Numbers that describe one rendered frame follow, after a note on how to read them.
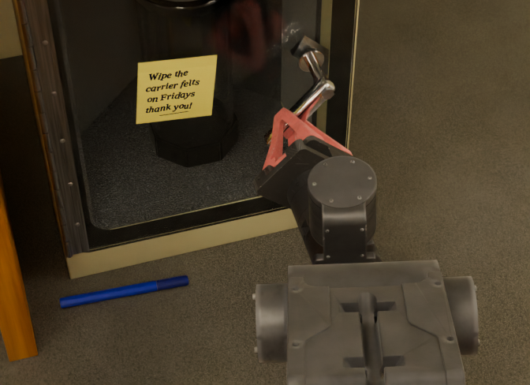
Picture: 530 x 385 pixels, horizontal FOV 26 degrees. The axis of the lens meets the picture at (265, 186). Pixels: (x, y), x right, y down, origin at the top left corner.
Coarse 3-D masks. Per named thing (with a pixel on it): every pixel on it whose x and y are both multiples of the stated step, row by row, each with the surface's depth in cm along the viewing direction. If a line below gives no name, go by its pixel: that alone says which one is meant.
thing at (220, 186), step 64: (64, 0) 99; (128, 0) 101; (192, 0) 103; (256, 0) 105; (320, 0) 107; (64, 64) 104; (128, 64) 106; (256, 64) 111; (128, 128) 112; (192, 128) 114; (256, 128) 117; (320, 128) 119; (128, 192) 118; (192, 192) 121; (256, 192) 124
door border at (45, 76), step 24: (24, 0) 98; (24, 24) 99; (48, 24) 100; (48, 48) 102; (48, 72) 104; (48, 96) 106; (48, 120) 108; (72, 168) 113; (72, 192) 116; (72, 216) 118; (72, 240) 120
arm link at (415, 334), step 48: (288, 288) 55; (336, 288) 55; (384, 288) 55; (432, 288) 54; (288, 336) 51; (336, 336) 51; (384, 336) 51; (432, 336) 51; (288, 384) 48; (336, 384) 48; (384, 384) 48; (432, 384) 48
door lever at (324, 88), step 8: (304, 56) 111; (312, 56) 112; (320, 56) 112; (304, 64) 112; (312, 64) 111; (320, 64) 113; (312, 72) 111; (320, 72) 110; (320, 80) 109; (328, 80) 109; (312, 88) 109; (320, 88) 109; (328, 88) 109; (304, 96) 110; (312, 96) 109; (320, 96) 109; (328, 96) 109; (296, 104) 110; (304, 104) 110; (312, 104) 110; (320, 104) 110; (296, 112) 110; (304, 112) 110; (312, 112) 110; (304, 120) 111; (272, 128) 112; (288, 128) 111; (264, 136) 112; (288, 136) 112
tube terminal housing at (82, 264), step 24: (24, 48) 104; (48, 168) 114; (264, 216) 129; (288, 216) 130; (168, 240) 127; (192, 240) 128; (216, 240) 129; (240, 240) 130; (72, 264) 125; (96, 264) 126; (120, 264) 127
